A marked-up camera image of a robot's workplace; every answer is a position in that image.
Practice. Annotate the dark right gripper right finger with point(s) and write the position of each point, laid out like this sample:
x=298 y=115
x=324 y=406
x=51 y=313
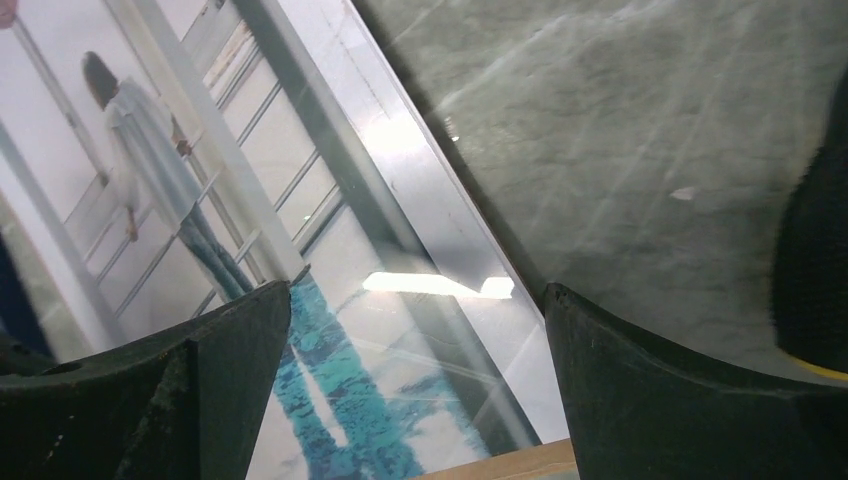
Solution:
x=639 y=406

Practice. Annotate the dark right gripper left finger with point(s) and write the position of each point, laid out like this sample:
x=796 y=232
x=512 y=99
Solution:
x=184 y=403

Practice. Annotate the brown frame backing board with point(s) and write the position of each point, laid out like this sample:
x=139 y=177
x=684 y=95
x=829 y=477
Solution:
x=554 y=460

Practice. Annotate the black yellow screwdriver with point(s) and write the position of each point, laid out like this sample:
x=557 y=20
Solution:
x=808 y=292

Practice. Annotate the photo print with balloons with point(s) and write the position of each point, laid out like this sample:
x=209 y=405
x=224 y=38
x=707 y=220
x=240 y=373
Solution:
x=156 y=165

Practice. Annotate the blue wooden picture frame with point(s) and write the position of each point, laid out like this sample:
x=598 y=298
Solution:
x=18 y=317

